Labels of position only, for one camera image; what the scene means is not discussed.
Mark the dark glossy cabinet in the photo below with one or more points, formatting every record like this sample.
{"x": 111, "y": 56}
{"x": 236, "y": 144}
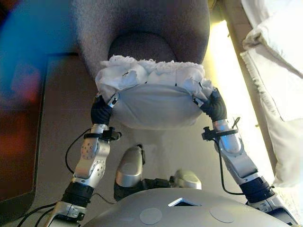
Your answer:
{"x": 21, "y": 118}

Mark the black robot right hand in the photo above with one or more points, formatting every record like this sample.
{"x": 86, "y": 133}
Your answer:
{"x": 216, "y": 108}

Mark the white fringed cushion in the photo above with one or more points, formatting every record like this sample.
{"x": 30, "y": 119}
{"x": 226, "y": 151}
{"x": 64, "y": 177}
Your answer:
{"x": 154, "y": 104}

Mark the black oblong object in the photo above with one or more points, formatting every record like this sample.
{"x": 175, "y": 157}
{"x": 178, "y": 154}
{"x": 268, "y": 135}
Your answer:
{"x": 129, "y": 168}

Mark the silver black robot right leg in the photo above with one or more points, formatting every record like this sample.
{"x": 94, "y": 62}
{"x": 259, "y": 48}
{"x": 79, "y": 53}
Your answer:
{"x": 189, "y": 179}

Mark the grey robot torso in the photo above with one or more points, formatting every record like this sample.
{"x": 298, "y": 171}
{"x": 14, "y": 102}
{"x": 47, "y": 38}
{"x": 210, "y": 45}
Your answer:
{"x": 184, "y": 212}

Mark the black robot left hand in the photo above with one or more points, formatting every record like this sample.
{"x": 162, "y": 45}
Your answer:
{"x": 100, "y": 113}

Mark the cream fringed bedspread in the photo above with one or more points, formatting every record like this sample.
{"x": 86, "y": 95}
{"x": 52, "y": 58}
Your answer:
{"x": 284, "y": 132}

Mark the white duvet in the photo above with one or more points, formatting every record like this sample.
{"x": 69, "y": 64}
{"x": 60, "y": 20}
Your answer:
{"x": 279, "y": 37}

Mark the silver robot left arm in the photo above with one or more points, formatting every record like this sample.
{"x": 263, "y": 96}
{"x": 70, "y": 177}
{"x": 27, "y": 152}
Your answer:
{"x": 91, "y": 156}

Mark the grey fabric tub armchair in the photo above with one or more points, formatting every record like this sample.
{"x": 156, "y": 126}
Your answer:
{"x": 142, "y": 21}

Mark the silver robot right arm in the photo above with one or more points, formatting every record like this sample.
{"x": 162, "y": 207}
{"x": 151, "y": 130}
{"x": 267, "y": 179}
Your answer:
{"x": 234, "y": 156}

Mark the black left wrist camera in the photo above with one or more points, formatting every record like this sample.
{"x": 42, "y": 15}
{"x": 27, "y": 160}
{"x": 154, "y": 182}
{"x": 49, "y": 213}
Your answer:
{"x": 109, "y": 135}

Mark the bed with lit base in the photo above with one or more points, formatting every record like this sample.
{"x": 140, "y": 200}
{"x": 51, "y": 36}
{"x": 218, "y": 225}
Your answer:
{"x": 236, "y": 47}

